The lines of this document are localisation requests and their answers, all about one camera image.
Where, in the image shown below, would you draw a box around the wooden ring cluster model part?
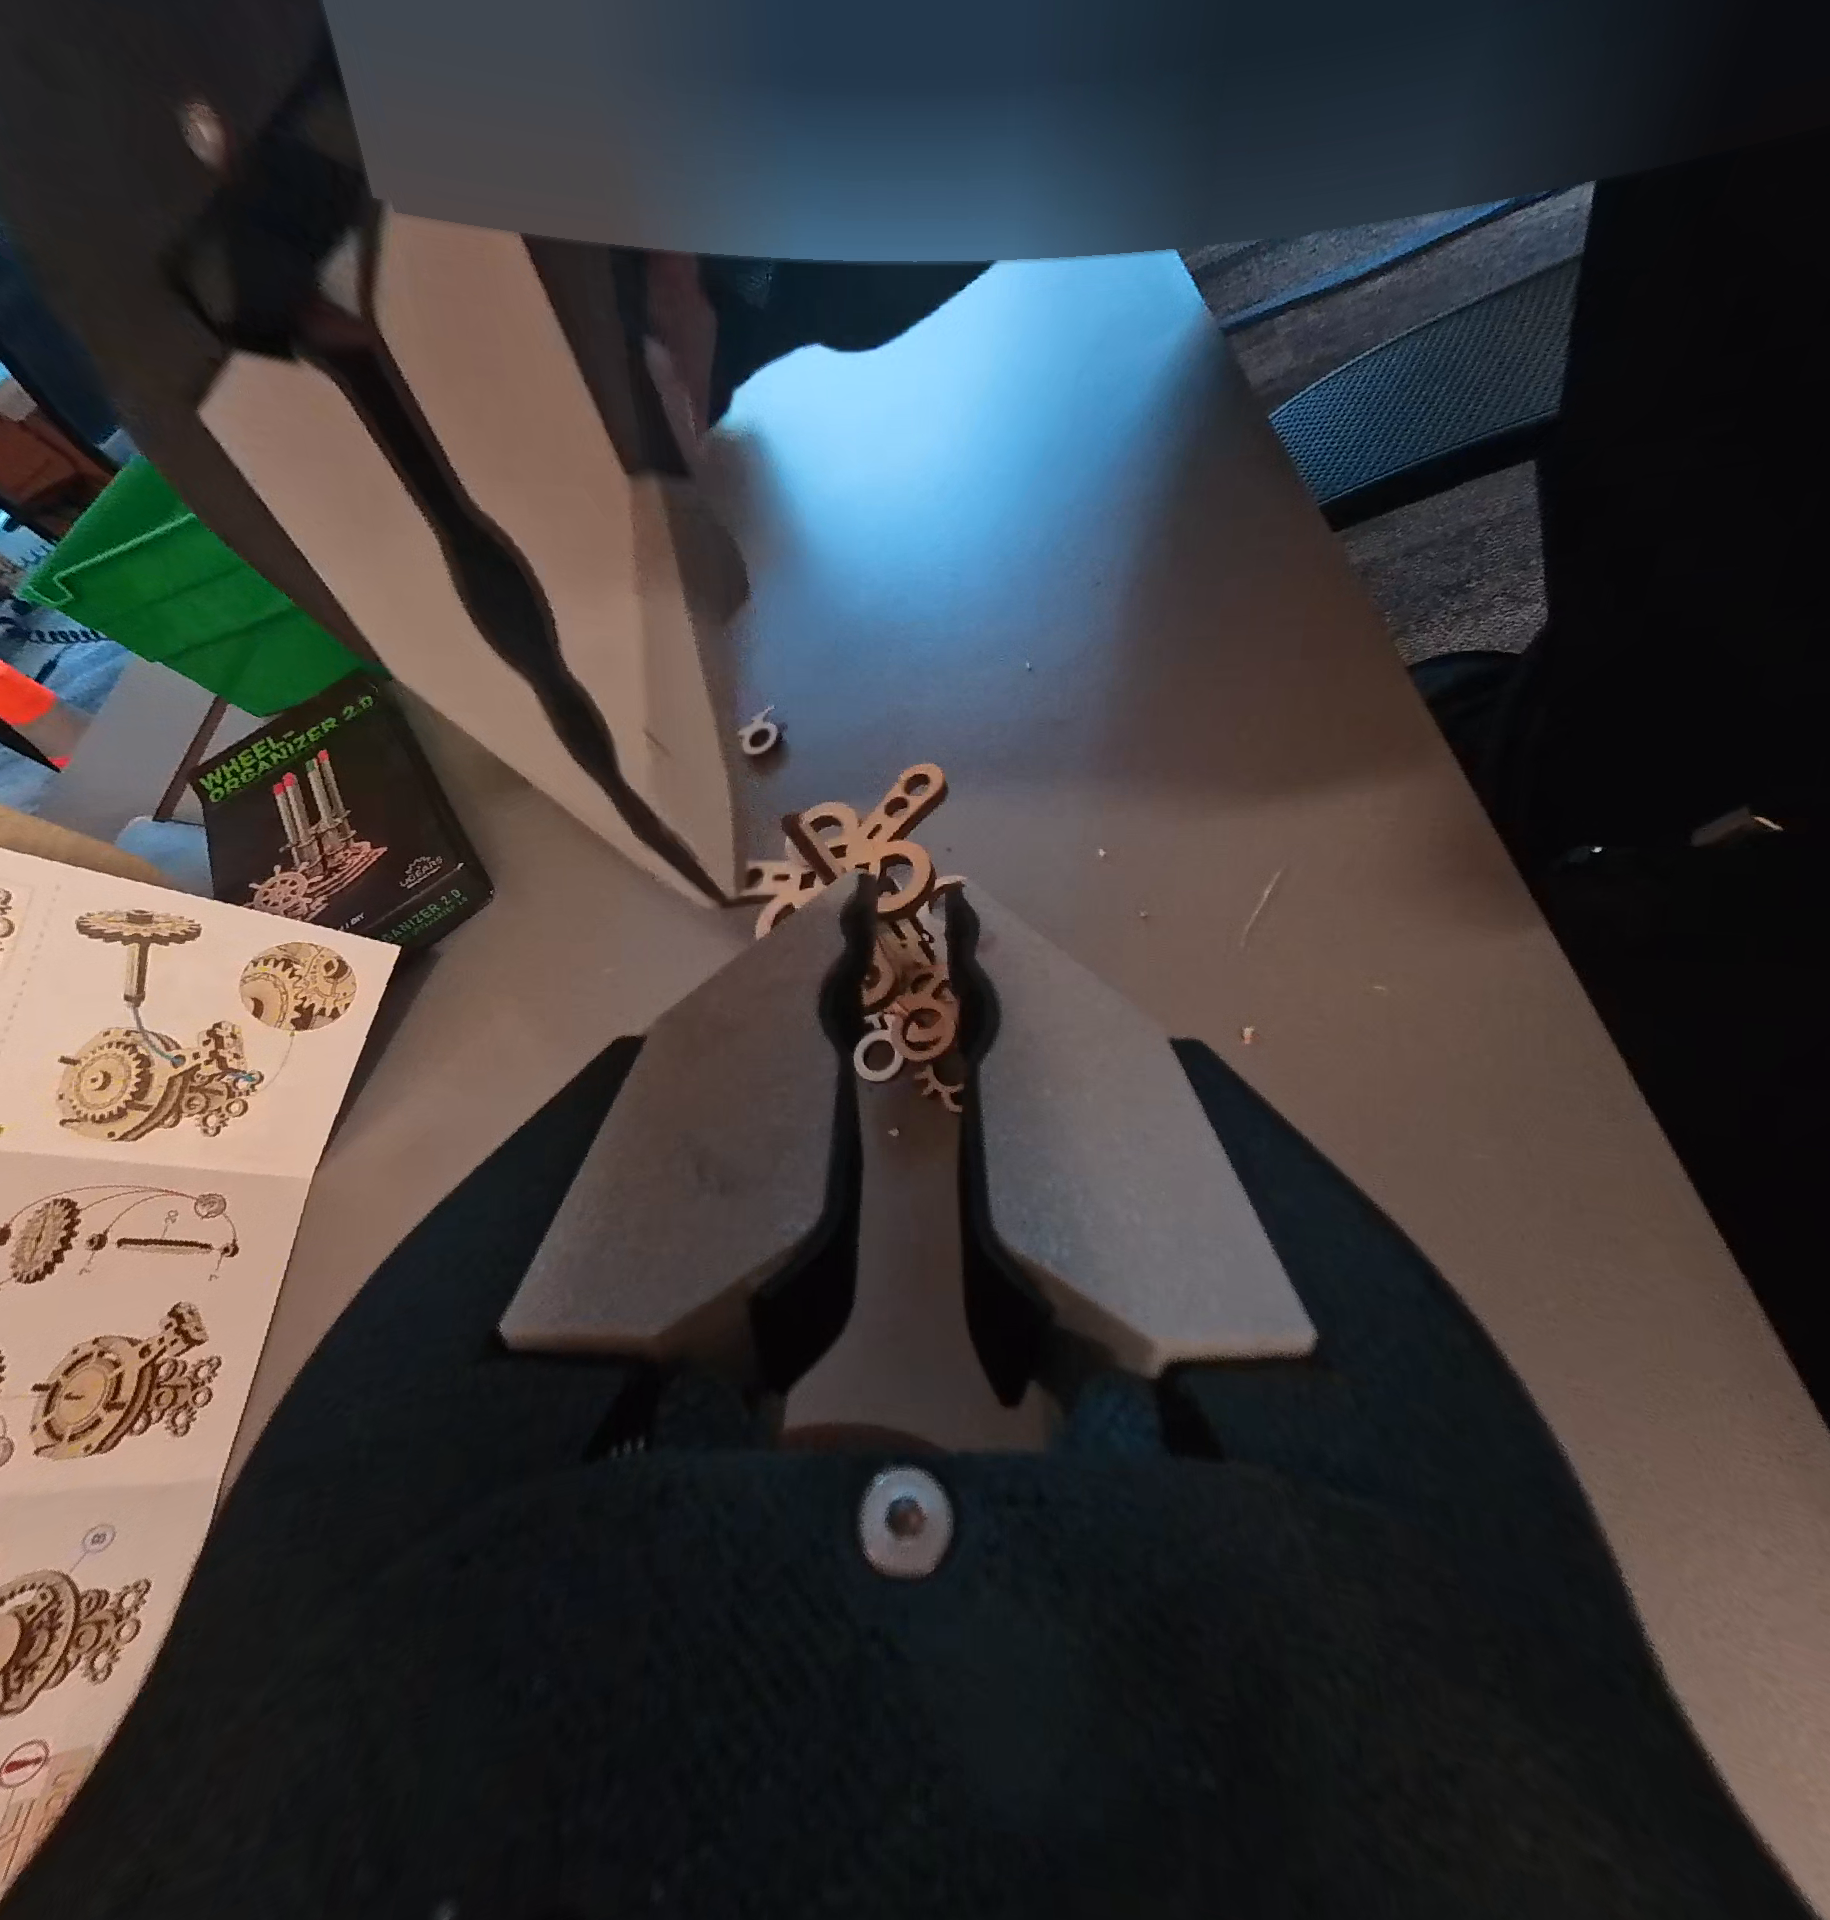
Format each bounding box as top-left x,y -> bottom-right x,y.
853,840 -> 995,1113

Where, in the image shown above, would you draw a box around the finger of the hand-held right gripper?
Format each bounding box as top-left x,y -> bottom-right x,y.
97,347 -> 739,912
328,207 -> 754,906

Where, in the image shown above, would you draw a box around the wooden cross-shaped model part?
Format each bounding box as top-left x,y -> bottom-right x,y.
742,760 -> 953,942

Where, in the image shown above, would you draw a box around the dark cloth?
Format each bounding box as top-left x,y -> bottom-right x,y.
697,255 -> 995,433

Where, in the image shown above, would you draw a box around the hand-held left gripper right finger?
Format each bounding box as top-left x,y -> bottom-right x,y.
944,885 -> 1320,1408

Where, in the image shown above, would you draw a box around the green plastic bin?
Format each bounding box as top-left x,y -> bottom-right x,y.
16,453 -> 389,717

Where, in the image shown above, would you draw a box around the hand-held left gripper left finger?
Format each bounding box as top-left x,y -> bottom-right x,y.
499,874 -> 877,1411

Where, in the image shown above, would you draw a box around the printed instruction sheet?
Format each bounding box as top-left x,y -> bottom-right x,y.
0,832 -> 403,1920

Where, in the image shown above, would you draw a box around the black model kit box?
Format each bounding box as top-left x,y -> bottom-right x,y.
187,682 -> 496,957

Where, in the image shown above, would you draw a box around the orange fabric item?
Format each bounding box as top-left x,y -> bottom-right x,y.
0,637 -> 65,768

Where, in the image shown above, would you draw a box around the black mesh office chair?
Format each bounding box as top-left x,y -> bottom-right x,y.
1266,255 -> 1594,529

